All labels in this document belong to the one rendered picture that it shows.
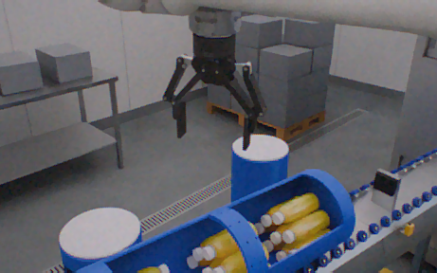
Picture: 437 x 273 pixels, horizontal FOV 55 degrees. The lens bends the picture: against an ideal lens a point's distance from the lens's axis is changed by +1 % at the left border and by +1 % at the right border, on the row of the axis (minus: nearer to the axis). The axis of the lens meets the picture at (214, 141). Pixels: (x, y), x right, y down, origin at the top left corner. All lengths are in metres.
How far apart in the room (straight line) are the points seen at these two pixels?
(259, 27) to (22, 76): 2.28
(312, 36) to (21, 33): 2.79
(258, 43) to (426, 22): 3.93
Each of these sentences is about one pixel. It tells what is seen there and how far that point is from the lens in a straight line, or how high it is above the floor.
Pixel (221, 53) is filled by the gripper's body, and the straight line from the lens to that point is 0.72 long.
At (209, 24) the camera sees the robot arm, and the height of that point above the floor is 1.85.
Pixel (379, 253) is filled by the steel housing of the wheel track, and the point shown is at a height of 0.85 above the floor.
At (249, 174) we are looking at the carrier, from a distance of 2.02.
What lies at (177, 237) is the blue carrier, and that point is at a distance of 1.36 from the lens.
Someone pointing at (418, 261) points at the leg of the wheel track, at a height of 0.21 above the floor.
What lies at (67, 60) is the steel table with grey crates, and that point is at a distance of 3.64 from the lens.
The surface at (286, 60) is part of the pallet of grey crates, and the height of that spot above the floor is 0.88.
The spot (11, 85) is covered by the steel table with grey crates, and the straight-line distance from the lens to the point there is 3.52.
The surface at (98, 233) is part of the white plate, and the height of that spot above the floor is 1.04.
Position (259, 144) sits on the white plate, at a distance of 2.11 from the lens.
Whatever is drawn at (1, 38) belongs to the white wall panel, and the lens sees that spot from 4.23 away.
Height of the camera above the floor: 1.98
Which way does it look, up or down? 26 degrees down
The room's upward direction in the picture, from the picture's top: straight up
